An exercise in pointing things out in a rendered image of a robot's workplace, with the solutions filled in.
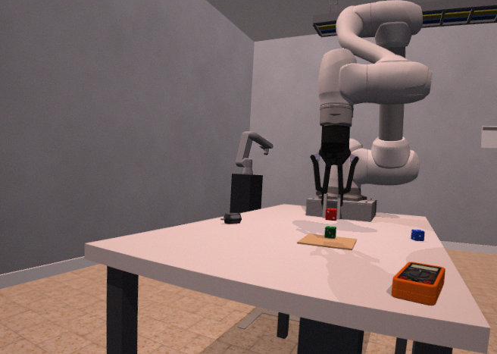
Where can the red die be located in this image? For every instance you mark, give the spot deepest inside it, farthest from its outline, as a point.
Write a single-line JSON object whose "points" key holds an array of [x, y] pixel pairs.
{"points": [[331, 214]]}

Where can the orange pocket multimeter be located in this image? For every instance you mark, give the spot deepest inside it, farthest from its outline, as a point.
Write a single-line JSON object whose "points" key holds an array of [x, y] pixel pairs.
{"points": [[419, 283]]}

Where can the green die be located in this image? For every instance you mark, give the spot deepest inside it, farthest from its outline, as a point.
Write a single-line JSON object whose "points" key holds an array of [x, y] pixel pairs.
{"points": [[330, 232]]}

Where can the tan flat mat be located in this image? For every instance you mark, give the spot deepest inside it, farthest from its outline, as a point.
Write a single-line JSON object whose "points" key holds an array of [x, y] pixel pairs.
{"points": [[320, 240]]}

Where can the blue die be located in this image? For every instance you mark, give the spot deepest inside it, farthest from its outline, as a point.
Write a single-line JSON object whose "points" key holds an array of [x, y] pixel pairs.
{"points": [[417, 235]]}

